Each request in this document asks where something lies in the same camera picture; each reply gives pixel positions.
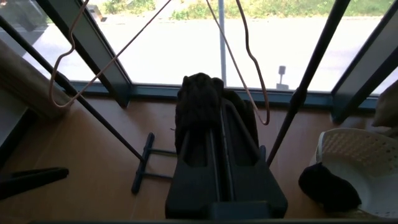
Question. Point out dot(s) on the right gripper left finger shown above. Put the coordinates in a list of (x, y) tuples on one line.
[(186, 186)]

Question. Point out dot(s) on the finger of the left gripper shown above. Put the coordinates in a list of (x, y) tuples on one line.
[(31, 185)]

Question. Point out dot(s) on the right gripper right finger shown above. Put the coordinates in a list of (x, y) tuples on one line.
[(258, 186)]

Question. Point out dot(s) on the black garment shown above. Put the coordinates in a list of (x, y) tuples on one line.
[(199, 99), (329, 189)]

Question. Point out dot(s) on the pink clothes hanger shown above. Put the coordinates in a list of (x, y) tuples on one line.
[(49, 90), (268, 109)]

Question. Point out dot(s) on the white laundry basket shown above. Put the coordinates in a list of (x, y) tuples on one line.
[(357, 146)]

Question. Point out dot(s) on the black clothes rack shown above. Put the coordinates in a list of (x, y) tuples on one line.
[(306, 81)]

